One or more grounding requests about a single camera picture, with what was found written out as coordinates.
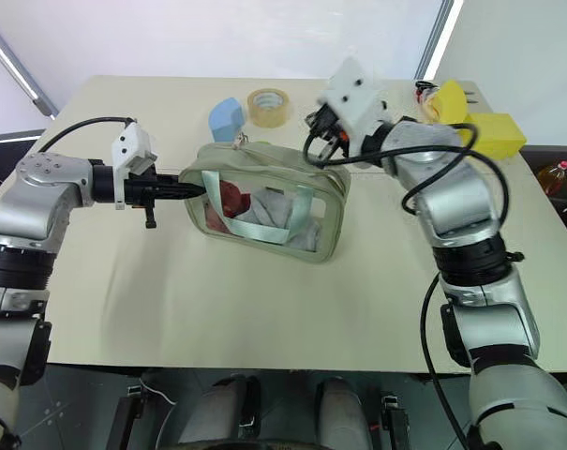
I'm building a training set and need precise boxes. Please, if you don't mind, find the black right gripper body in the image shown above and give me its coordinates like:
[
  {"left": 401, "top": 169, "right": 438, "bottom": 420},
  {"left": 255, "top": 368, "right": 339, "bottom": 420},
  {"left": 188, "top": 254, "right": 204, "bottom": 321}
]
[{"left": 305, "top": 103, "right": 351, "bottom": 152}]

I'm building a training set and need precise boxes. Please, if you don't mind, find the thin white cord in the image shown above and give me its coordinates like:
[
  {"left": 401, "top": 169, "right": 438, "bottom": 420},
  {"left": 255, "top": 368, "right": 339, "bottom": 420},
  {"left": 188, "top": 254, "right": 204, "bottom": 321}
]
[{"left": 139, "top": 373, "right": 177, "bottom": 407}]

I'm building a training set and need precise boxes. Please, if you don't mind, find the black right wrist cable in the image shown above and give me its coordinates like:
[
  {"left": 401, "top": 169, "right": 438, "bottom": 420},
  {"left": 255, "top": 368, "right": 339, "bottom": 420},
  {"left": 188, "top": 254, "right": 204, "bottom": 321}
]
[{"left": 303, "top": 122, "right": 512, "bottom": 232}]

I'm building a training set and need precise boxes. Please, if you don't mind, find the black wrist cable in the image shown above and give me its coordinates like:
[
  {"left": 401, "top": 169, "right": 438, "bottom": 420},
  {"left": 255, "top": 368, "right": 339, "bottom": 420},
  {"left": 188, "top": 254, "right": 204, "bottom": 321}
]
[
  {"left": 303, "top": 122, "right": 512, "bottom": 232},
  {"left": 37, "top": 116, "right": 138, "bottom": 155}
]

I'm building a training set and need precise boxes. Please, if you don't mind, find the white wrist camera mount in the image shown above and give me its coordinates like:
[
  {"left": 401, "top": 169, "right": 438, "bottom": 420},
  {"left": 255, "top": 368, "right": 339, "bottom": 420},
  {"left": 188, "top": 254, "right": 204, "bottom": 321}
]
[
  {"left": 316, "top": 57, "right": 390, "bottom": 147},
  {"left": 111, "top": 122, "right": 159, "bottom": 210}
]

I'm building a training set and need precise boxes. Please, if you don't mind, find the black right upper-arm cable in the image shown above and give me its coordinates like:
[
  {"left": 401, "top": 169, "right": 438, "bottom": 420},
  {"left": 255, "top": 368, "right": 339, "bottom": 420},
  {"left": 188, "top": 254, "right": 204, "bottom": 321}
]
[{"left": 419, "top": 271, "right": 472, "bottom": 450}]

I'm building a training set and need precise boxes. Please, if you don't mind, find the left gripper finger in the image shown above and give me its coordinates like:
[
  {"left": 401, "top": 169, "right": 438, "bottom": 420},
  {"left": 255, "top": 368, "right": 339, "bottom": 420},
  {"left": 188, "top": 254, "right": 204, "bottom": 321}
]
[
  {"left": 157, "top": 174, "right": 204, "bottom": 189},
  {"left": 157, "top": 186, "right": 208, "bottom": 202}
]

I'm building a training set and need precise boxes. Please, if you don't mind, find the white cloth inside pouch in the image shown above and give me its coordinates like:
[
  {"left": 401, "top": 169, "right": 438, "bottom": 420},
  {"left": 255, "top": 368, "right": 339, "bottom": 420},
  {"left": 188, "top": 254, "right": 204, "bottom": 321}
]
[{"left": 235, "top": 186, "right": 323, "bottom": 255}]

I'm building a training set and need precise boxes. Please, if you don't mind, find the grey rounded robot leg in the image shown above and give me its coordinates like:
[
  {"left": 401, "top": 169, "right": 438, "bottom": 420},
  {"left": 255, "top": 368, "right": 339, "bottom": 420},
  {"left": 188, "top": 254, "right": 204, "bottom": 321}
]
[
  {"left": 316, "top": 376, "right": 374, "bottom": 449},
  {"left": 176, "top": 373, "right": 261, "bottom": 446}
]

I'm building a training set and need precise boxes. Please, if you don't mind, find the white LED light bar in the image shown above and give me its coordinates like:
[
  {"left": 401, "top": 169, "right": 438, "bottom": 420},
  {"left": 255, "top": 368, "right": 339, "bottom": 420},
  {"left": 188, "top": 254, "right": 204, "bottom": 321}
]
[{"left": 0, "top": 12, "right": 60, "bottom": 121}]

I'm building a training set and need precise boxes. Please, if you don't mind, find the red and black wire bundle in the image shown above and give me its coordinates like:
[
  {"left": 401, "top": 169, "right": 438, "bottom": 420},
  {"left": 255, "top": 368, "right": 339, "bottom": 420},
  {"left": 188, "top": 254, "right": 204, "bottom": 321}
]
[{"left": 413, "top": 80, "right": 437, "bottom": 103}]

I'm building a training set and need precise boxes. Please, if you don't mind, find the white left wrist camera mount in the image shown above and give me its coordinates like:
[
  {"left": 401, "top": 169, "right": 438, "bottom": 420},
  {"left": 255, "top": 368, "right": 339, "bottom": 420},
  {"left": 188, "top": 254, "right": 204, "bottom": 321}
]
[{"left": 111, "top": 122, "right": 159, "bottom": 210}]

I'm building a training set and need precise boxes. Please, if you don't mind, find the yellow curved foam piece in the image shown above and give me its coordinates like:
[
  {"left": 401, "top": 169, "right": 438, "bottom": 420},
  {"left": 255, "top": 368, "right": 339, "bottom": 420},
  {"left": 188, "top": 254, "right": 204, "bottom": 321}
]
[{"left": 425, "top": 79, "right": 470, "bottom": 126}]

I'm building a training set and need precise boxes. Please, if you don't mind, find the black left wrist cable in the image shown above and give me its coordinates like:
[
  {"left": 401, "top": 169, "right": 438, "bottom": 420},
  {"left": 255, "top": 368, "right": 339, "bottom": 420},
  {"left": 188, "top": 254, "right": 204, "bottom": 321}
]
[{"left": 37, "top": 116, "right": 138, "bottom": 155}]

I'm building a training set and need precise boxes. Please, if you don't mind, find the oil bottle with red cap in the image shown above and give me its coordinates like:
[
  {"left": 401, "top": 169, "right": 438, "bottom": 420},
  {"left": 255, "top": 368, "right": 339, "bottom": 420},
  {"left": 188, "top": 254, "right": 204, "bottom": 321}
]
[{"left": 537, "top": 160, "right": 567, "bottom": 199}]

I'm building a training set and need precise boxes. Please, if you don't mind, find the black floor bracket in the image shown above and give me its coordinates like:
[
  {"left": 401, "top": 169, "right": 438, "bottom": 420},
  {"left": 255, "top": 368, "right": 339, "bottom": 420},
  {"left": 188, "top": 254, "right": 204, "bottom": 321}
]
[
  {"left": 108, "top": 383, "right": 146, "bottom": 450},
  {"left": 380, "top": 393, "right": 418, "bottom": 450}
]

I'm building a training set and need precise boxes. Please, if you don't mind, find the red item inside pouch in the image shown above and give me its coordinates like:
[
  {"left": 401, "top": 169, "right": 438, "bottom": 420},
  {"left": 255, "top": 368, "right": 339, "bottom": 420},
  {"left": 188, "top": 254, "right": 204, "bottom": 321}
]
[{"left": 204, "top": 180, "right": 252, "bottom": 233}]

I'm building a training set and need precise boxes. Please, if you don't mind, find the green pouch with clear window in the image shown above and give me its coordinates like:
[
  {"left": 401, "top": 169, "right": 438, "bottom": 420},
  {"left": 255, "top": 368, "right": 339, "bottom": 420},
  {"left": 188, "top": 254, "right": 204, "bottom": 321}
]
[{"left": 178, "top": 140, "right": 353, "bottom": 266}]

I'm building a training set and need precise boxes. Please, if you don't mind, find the clear packing tape roll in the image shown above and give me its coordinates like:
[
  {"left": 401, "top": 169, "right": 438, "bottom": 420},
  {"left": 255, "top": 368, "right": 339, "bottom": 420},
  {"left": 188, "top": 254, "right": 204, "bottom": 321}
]
[{"left": 246, "top": 87, "right": 294, "bottom": 129}]

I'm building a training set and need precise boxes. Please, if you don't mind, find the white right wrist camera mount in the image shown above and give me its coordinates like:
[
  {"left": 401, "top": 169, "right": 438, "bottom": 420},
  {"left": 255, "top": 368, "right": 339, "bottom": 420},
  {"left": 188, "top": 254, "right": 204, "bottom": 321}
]
[{"left": 316, "top": 57, "right": 390, "bottom": 147}]

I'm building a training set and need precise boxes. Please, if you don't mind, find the dark window frame post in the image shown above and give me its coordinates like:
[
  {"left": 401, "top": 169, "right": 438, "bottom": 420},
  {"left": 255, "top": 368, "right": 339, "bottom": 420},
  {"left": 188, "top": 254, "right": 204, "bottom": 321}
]
[{"left": 412, "top": 0, "right": 467, "bottom": 82}]

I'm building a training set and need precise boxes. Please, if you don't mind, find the blue foam block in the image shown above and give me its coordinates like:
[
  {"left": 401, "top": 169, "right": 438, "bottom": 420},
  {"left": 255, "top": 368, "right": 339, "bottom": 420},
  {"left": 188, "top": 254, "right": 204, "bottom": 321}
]
[{"left": 208, "top": 97, "right": 247, "bottom": 143}]

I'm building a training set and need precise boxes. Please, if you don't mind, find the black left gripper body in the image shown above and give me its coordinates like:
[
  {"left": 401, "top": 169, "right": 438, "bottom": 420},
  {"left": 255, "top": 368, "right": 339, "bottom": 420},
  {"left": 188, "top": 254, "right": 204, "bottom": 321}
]
[{"left": 122, "top": 161, "right": 162, "bottom": 231}]

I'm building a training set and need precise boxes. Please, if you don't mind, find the yellow rectangular foam block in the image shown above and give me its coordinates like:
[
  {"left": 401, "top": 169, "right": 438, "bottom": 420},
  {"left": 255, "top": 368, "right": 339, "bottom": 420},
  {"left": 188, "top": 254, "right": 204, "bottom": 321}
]
[{"left": 459, "top": 112, "right": 529, "bottom": 161}]

